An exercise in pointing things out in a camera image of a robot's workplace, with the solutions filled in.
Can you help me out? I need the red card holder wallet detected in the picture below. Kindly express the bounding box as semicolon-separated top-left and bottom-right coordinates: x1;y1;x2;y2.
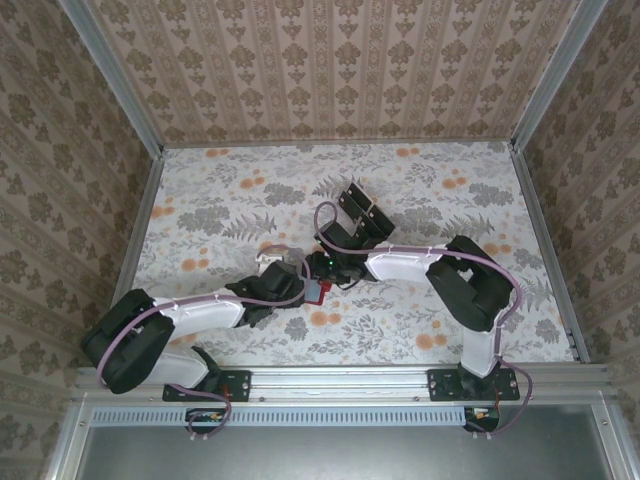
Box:
304;279;334;308

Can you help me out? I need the black slotted holder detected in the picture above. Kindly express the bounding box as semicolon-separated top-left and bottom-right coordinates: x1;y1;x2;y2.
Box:
332;181;397;247

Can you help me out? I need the floral patterned table cover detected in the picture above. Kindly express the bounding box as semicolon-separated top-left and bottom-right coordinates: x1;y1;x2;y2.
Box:
97;141;576;369

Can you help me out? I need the small electronics board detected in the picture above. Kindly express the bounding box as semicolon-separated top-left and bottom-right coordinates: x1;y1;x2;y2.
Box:
185;407;229;434
464;405;501;432

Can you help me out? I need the grey metal sheet panel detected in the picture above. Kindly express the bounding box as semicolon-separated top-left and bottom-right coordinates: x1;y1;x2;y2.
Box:
47;403;621;480

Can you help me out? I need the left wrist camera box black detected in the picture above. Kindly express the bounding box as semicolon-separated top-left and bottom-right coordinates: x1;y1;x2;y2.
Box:
257;250;307;301

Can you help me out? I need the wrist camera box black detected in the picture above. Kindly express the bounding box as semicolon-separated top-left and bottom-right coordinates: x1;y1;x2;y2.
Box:
313;219;372;254
257;250;307;301

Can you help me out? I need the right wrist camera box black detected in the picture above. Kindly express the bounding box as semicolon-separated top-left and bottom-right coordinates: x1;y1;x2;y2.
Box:
313;219;372;254

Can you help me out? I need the aluminium front mounting rail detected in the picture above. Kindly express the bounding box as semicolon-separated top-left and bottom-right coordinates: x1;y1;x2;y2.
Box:
74;364;614;404

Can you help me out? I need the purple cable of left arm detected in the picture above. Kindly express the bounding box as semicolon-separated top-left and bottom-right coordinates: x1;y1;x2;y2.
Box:
97;243;307;444

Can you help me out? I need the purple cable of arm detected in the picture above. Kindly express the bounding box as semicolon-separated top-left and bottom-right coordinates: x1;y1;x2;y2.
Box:
97;243;307;444
313;200;539;441

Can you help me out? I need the grey slotted cable duct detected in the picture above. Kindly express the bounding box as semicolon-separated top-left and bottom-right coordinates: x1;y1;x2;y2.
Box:
92;405;469;427

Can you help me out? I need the aluminium table side rail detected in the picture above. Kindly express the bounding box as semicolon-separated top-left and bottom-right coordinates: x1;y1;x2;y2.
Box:
508;145;590;364
94;147;165;369

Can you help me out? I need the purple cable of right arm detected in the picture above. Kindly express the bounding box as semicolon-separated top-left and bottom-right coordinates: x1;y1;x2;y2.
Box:
313;200;539;441

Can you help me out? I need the aluminium frame corner post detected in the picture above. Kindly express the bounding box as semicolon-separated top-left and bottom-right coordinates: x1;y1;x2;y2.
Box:
510;0;610;154
59;0;166;156

